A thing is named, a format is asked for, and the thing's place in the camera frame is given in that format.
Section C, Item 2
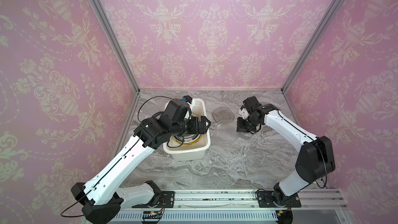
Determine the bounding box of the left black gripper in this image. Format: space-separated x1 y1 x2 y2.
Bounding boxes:
171 113 212 136

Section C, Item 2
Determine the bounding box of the yellow polka dot plate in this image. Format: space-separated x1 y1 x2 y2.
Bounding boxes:
172 132 204 147

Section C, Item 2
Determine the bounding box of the clear glass plate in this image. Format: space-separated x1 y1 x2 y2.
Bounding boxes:
212 106 235 124

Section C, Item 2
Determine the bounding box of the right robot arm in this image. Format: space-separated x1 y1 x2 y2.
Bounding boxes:
237 96 335 206

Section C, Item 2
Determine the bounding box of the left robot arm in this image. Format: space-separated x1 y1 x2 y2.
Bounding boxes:
71 95 211 224

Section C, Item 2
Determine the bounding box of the white plastic bin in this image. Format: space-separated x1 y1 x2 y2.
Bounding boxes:
163 98 211 161

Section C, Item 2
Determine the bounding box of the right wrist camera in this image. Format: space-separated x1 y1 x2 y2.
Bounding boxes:
239 106 249 120

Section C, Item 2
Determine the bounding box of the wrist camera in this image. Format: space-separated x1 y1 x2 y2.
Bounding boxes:
239 106 249 120
182 95 193 120

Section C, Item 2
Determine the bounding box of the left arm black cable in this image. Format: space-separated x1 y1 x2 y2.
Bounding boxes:
60 95 187 218

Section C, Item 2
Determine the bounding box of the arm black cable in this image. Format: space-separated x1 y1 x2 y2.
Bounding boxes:
276 111 329 189
60 95 187 218

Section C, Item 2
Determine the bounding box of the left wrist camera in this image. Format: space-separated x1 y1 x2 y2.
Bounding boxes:
182 95 193 120

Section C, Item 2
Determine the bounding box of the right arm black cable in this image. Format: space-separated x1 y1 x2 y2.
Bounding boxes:
276 111 329 189

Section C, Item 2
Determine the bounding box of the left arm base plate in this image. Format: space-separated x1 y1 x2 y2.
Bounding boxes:
132 191 175 208

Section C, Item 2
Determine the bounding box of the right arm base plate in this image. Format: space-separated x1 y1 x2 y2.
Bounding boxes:
254 189 302 208

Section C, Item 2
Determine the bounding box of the right aluminium corner post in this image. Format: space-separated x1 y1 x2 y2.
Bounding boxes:
281 0 344 95

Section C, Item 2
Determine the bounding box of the aluminium corner post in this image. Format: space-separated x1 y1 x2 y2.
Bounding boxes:
89 0 140 94
281 0 344 95

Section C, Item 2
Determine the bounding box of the left aluminium corner post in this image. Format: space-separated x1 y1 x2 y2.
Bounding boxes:
89 0 140 94

